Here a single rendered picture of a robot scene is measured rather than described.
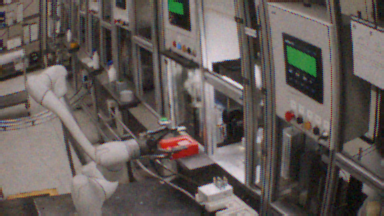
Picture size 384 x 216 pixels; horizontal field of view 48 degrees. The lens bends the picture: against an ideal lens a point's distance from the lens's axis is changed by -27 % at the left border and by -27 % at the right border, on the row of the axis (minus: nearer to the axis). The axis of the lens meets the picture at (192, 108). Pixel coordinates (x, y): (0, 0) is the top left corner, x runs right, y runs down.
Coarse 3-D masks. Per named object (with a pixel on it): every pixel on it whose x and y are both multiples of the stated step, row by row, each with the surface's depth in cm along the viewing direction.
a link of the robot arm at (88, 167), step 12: (48, 72) 253; (60, 72) 259; (60, 84) 257; (60, 96) 258; (60, 120) 263; (72, 144) 264; (84, 156) 264; (84, 168) 264; (96, 168) 263; (96, 180) 261; (108, 192) 264
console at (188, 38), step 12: (192, 0) 257; (168, 12) 289; (192, 12) 260; (168, 24) 292; (192, 24) 263; (168, 36) 296; (180, 36) 280; (192, 36) 267; (168, 48) 299; (180, 48) 283; (192, 48) 270
